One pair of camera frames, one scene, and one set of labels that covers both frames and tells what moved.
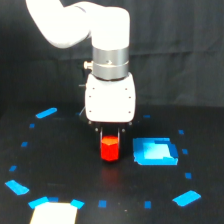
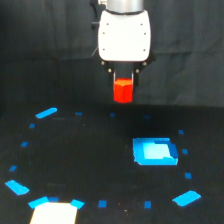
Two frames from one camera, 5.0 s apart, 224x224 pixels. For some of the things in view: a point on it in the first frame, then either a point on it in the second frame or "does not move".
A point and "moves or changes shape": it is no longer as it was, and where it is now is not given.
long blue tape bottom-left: (33, 204) does not move
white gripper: (110, 101) -> (123, 37)
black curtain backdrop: (175, 54) does not move
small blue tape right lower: (188, 175) does not move
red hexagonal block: (110, 147) moves or changes shape
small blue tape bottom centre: (102, 203) does not move
